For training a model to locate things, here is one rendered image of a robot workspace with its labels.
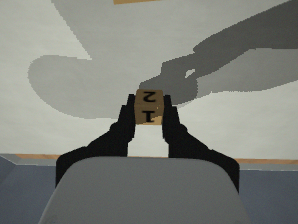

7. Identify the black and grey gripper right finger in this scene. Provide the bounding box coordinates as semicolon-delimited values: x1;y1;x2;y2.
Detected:
162;95;240;194

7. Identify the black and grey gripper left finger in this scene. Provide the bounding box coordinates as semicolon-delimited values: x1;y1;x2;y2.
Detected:
55;94;136;189

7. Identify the brown wooden number cube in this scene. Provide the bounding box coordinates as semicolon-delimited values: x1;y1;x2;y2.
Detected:
134;89;164;125

